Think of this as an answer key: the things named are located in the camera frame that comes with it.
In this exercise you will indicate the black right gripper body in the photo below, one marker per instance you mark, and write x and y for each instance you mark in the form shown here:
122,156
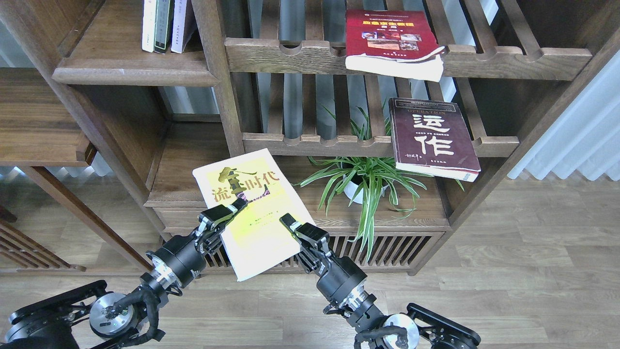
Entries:
341,280

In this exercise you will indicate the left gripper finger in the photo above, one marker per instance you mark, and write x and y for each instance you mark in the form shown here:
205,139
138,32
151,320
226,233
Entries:
215,219

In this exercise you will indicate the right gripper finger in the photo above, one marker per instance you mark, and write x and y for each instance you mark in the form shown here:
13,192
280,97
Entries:
294,227
313,241

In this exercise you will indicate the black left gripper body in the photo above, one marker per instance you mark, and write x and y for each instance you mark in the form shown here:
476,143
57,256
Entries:
181,259

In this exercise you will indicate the yellow green book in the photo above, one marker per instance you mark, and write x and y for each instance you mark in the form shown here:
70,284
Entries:
255,240

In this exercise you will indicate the dark maroon book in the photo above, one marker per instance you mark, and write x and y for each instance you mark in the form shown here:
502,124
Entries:
430,137

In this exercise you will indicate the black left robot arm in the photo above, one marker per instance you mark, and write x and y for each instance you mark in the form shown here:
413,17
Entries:
123,320

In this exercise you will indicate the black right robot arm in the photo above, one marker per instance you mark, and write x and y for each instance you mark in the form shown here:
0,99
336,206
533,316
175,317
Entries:
404,330

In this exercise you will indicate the white plant pot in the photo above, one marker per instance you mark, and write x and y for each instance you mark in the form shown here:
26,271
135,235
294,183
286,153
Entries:
355,192

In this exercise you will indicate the green spider plant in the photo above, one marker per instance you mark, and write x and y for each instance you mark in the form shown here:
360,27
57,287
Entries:
340,170

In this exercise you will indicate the dark wooden bookshelf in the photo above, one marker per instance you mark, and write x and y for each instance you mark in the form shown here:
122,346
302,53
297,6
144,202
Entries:
242,87

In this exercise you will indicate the white upright book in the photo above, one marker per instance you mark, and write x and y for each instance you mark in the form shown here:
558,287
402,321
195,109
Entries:
149,11

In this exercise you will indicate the lavender upright book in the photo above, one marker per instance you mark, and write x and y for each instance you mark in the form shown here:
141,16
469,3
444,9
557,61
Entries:
183,25

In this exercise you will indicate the red book with photos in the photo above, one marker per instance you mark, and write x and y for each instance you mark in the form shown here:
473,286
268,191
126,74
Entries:
392,43

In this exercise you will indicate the dark green upright book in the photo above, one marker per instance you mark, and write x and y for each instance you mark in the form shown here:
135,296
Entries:
163,20

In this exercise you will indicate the white curtain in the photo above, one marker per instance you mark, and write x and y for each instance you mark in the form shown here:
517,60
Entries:
586,136

